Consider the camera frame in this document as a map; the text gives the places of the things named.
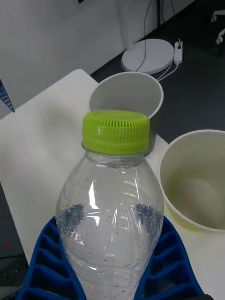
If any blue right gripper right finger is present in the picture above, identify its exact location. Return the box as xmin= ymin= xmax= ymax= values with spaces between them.
xmin=135 ymin=215 xmax=204 ymax=300

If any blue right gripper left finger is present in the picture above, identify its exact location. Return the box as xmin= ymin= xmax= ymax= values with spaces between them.
xmin=15 ymin=215 xmax=88 ymax=300

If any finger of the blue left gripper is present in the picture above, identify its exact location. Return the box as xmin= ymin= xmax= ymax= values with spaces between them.
xmin=0 ymin=78 xmax=15 ymax=113

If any clear bottle with green cap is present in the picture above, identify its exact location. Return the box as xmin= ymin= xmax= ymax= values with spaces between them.
xmin=55 ymin=109 xmax=165 ymax=300

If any yellow-green plastic waste bin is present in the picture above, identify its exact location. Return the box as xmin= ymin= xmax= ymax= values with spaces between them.
xmin=157 ymin=129 xmax=225 ymax=234

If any grey plastic waste bin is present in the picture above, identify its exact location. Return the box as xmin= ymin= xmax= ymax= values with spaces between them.
xmin=88 ymin=71 xmax=164 ymax=150

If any white round floor stand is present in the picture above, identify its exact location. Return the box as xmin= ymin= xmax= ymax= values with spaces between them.
xmin=116 ymin=0 xmax=175 ymax=75

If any white power strip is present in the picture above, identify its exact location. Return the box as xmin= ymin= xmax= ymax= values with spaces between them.
xmin=173 ymin=38 xmax=184 ymax=64

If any white office chair base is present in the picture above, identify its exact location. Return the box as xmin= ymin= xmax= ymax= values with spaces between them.
xmin=210 ymin=9 xmax=225 ymax=45

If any thin black cable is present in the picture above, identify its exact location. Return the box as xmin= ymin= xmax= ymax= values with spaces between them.
xmin=138 ymin=0 xmax=151 ymax=71

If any white power strip cable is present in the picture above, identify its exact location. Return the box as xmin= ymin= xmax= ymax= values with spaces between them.
xmin=156 ymin=61 xmax=181 ymax=82

